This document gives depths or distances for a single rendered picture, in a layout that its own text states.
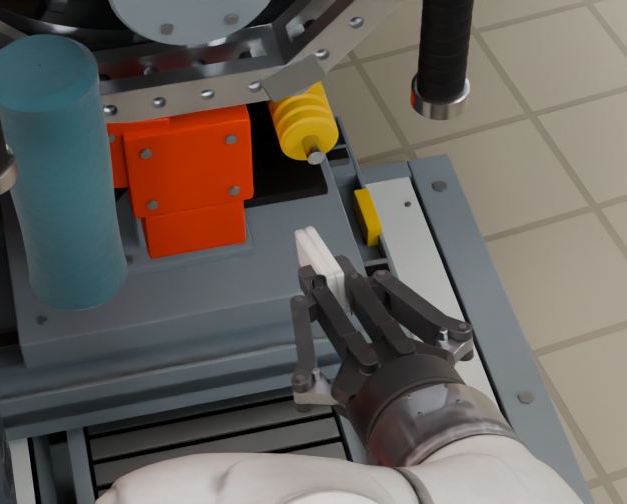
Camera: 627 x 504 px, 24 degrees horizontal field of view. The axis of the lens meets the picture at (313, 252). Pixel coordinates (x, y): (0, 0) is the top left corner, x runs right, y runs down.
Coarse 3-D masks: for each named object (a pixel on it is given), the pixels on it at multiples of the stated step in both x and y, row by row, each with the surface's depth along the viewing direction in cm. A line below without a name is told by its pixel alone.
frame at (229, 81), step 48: (336, 0) 130; (384, 0) 129; (0, 48) 128; (144, 48) 133; (192, 48) 133; (240, 48) 135; (288, 48) 132; (336, 48) 132; (144, 96) 131; (192, 96) 132; (240, 96) 133; (288, 96) 135
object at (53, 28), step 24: (0, 0) 131; (24, 0) 133; (48, 0) 134; (72, 0) 136; (96, 0) 138; (24, 24) 132; (48, 24) 133; (72, 24) 134; (96, 24) 135; (120, 24) 136
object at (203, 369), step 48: (336, 144) 192; (0, 240) 179; (384, 240) 178; (0, 288) 176; (0, 336) 167; (240, 336) 171; (288, 336) 171; (0, 384) 167; (48, 384) 167; (96, 384) 164; (144, 384) 166; (192, 384) 168; (240, 384) 170; (288, 384) 173; (48, 432) 168
